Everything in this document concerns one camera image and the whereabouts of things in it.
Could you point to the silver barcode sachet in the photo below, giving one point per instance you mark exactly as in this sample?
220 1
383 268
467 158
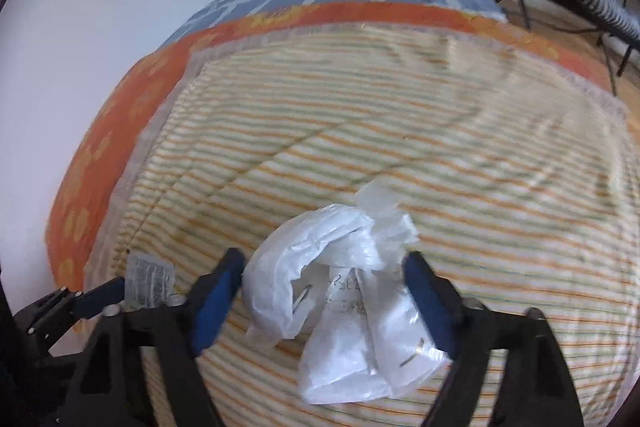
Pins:
149 280

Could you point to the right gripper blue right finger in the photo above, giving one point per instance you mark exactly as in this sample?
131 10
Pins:
438 302

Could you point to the yellow striped towel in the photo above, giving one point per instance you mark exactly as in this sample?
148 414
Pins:
524 191

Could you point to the orange floral bedsheet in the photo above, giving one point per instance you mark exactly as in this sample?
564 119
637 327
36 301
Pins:
80 206

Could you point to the white plastic bag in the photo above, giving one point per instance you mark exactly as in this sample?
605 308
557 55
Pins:
334 274

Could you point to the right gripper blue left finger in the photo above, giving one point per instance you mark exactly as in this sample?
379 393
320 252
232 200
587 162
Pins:
211 298

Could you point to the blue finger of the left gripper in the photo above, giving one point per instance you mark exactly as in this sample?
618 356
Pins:
88 305

